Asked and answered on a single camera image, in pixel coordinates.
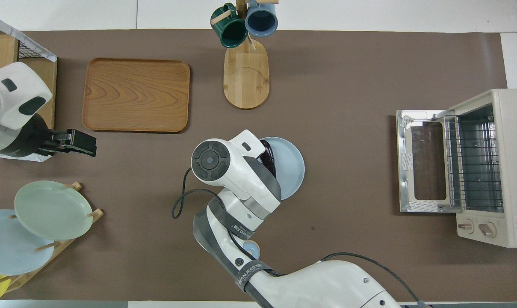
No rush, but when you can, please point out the pale green plate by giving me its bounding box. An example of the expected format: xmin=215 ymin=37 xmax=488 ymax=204
xmin=15 ymin=181 xmax=93 ymax=241

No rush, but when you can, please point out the grey blue mug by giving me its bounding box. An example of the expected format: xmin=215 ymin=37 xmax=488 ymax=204
xmin=245 ymin=0 xmax=279 ymax=38

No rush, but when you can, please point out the dark purple eggplant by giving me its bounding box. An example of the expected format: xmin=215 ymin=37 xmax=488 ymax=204
xmin=260 ymin=140 xmax=277 ymax=178

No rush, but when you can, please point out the light blue racked plate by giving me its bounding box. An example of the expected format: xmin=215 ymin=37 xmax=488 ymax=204
xmin=0 ymin=209 xmax=56 ymax=276

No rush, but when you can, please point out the wooden plate rack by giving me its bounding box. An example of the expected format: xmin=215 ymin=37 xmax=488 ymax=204
xmin=2 ymin=182 xmax=104 ymax=294

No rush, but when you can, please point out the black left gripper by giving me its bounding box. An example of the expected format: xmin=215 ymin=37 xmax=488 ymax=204
xmin=0 ymin=115 xmax=97 ymax=159

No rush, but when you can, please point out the glass oven door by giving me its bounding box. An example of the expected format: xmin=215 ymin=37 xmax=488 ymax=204
xmin=396 ymin=110 xmax=455 ymax=213

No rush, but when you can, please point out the wire oven rack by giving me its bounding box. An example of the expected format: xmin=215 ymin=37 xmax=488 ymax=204
xmin=444 ymin=115 xmax=504 ymax=211

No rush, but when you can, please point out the brown table mat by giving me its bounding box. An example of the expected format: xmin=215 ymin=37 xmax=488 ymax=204
xmin=0 ymin=29 xmax=517 ymax=302

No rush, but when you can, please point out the wooden mug tree stand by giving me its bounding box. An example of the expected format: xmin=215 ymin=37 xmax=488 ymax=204
xmin=210 ymin=0 xmax=280 ymax=110

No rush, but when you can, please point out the dark green mug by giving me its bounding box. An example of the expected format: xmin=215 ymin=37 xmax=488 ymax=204
xmin=210 ymin=3 xmax=248 ymax=48

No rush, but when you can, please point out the rectangular wooden tray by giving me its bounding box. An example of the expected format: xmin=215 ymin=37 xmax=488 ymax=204
xmin=82 ymin=58 xmax=191 ymax=133

